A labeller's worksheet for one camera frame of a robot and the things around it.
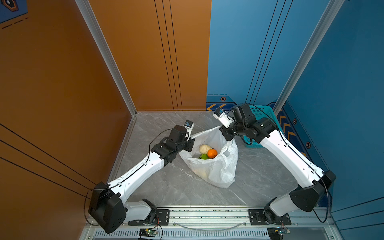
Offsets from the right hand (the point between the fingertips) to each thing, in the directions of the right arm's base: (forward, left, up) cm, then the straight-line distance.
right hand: (219, 127), depth 74 cm
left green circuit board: (-41, +35, -29) cm, 61 cm away
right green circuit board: (-41, -26, -31) cm, 57 cm away
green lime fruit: (-4, +8, -22) cm, 23 cm away
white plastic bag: (-17, +1, -14) cm, 22 cm away
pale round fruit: (+1, +8, -21) cm, 23 cm away
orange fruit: (-4, +3, -20) cm, 20 cm away
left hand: (0, +15, -7) cm, 16 cm away
